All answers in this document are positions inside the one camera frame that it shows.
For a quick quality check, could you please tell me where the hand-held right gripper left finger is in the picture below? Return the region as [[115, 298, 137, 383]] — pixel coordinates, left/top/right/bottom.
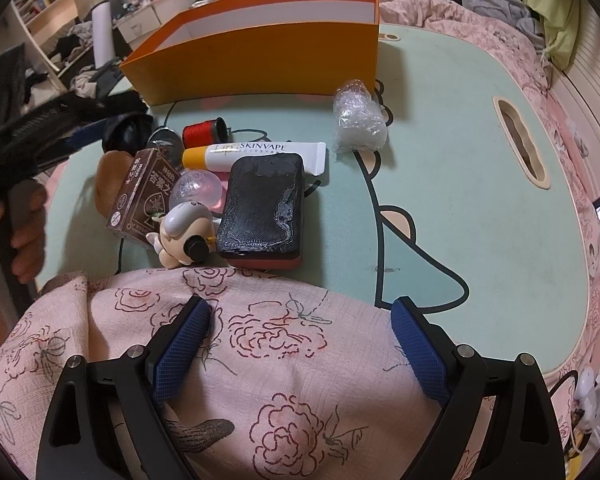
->
[[36, 295, 213, 480]]

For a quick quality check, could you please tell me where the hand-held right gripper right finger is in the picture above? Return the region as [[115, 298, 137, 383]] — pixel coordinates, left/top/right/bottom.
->
[[390, 296, 566, 480]]

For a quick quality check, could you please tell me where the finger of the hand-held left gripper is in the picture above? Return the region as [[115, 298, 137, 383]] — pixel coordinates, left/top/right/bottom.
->
[[30, 117, 120, 172], [0, 95, 111, 142]]

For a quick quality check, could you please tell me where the clear heart-shaped case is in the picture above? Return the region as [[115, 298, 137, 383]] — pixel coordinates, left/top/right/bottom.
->
[[171, 170, 224, 213]]

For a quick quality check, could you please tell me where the orange cardboard box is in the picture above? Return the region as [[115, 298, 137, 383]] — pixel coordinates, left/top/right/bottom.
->
[[119, 0, 381, 107]]

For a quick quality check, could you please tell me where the black block with red base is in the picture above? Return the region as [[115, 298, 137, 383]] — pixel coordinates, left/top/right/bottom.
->
[[215, 153, 306, 272]]

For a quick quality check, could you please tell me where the clear bubble wrap bundle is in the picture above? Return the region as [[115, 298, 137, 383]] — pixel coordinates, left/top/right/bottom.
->
[[331, 79, 388, 157]]

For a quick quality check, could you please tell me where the person's left hand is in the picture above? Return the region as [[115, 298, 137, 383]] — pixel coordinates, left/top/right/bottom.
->
[[0, 180, 48, 291]]

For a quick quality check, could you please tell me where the black round pouch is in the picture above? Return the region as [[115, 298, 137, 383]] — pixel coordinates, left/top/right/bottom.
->
[[102, 91, 153, 153]]

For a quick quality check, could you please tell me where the white shelf unit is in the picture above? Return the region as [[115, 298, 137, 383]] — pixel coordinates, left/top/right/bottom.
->
[[10, 0, 81, 96]]

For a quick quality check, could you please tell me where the round black-framed mirror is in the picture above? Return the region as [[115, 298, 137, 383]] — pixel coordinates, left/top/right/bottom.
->
[[147, 127, 183, 153]]

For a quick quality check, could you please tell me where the pile of clothes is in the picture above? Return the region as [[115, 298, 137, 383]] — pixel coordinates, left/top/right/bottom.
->
[[55, 20, 126, 98]]

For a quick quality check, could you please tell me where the brown paper carton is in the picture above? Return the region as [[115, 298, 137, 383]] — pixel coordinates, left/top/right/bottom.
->
[[105, 147, 181, 248]]

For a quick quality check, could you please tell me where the white roll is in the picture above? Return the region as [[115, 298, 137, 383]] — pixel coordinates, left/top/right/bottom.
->
[[91, 4, 118, 68]]

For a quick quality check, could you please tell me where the pink rose-print blanket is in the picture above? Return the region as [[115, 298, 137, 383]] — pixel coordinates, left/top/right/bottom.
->
[[0, 266, 486, 480]]

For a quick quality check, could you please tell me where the red thread spool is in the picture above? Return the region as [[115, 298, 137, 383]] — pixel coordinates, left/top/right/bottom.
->
[[182, 117, 229, 149]]

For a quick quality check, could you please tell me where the white toy figurine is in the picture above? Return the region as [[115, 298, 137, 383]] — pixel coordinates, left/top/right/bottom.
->
[[146, 200, 217, 269]]

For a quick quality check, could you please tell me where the white drawer cabinet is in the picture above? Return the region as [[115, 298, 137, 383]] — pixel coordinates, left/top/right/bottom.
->
[[115, 2, 171, 43]]

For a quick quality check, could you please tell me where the pink flat packet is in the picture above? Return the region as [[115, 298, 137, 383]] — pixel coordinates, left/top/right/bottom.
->
[[211, 169, 233, 213]]

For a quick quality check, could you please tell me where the white and yellow tube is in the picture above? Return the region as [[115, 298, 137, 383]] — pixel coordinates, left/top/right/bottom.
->
[[181, 142, 327, 177]]

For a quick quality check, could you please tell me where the light green lap table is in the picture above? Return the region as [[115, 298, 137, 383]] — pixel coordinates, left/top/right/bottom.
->
[[332, 0, 600, 411]]

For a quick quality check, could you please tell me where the grey clothing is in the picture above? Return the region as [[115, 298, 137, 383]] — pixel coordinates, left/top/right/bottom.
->
[[462, 0, 546, 48]]

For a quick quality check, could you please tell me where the light green cloth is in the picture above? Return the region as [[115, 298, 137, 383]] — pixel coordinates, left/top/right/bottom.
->
[[522, 0, 581, 68]]

